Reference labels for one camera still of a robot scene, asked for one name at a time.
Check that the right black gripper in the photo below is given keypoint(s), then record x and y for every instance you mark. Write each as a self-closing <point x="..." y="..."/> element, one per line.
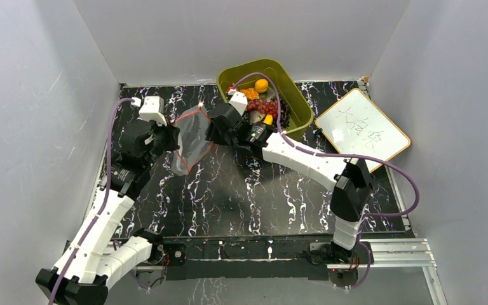
<point x="215" y="128"/>

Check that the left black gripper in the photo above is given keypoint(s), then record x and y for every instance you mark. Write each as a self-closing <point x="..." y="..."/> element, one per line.
<point x="171" y="132"/>

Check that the grey toy fish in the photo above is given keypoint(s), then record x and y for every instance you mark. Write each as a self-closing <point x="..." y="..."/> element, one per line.
<point x="255" y="116"/>

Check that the clear zip bag orange zipper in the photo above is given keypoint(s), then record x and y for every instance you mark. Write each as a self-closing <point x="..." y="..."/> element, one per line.
<point x="192" y="140"/>

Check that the red toy grape bunch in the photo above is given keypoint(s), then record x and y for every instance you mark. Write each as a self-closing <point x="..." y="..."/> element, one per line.
<point x="264" y="106"/>

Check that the orange toy fruit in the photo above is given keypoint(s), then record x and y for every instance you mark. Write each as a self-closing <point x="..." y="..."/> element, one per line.
<point x="261" y="86"/>

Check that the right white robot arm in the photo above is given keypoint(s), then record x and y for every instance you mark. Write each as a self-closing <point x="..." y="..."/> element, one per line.
<point x="348" y="179"/>

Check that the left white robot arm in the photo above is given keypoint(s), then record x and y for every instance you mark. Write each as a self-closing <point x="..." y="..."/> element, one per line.
<point x="101" y="235"/>

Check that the yellow toy banana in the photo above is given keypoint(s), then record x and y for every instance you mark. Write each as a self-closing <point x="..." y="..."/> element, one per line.
<point x="268" y="119"/>

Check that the black toy grape bunch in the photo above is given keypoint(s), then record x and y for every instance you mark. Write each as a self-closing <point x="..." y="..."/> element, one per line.
<point x="284" y="114"/>

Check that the olive green plastic basket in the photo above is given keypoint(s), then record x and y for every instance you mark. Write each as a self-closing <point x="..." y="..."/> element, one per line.
<point x="300" y="114"/>

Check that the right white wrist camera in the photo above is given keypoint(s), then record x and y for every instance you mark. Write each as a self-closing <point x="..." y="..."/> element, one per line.
<point x="238" y="100"/>

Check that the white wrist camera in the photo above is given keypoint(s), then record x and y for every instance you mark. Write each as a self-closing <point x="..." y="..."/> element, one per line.
<point x="238" y="100"/>
<point x="152" y="110"/>

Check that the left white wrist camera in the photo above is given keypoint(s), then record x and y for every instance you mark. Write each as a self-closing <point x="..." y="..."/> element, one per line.
<point x="152" y="110"/>

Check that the small whiteboard wooden frame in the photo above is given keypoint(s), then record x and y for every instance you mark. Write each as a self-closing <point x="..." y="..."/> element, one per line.
<point x="355" y="125"/>

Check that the black metal base rail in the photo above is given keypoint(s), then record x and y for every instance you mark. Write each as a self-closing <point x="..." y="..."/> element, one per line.
<point x="278" y="257"/>

